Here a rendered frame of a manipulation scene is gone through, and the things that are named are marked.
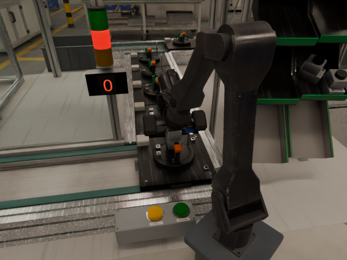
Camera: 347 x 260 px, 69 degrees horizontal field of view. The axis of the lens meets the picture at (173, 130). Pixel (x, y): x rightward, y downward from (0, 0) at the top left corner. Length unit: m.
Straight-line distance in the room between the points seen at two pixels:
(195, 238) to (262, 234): 0.14
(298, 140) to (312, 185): 0.19
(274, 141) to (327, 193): 0.27
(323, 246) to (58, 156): 0.87
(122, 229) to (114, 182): 0.22
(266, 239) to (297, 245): 0.28
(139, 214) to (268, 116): 0.50
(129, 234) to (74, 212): 0.16
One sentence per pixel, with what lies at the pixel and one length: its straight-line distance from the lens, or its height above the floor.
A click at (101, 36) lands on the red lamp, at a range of 0.77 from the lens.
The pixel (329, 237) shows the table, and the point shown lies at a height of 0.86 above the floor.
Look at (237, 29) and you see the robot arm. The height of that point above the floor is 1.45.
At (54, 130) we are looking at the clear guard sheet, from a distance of 0.99.
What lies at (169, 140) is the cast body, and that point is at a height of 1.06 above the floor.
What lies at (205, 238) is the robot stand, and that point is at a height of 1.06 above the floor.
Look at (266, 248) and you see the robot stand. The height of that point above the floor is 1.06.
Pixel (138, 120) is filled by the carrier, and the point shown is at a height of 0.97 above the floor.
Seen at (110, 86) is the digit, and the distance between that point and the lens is 0.81.
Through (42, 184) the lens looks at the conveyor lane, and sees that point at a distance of 0.94.
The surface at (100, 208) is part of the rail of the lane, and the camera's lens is 0.75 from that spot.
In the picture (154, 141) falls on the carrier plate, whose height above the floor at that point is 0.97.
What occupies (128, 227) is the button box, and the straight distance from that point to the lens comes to 0.70.
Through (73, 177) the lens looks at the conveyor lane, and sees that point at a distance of 0.92.
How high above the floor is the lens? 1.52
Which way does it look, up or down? 34 degrees down
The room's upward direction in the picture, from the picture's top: straight up
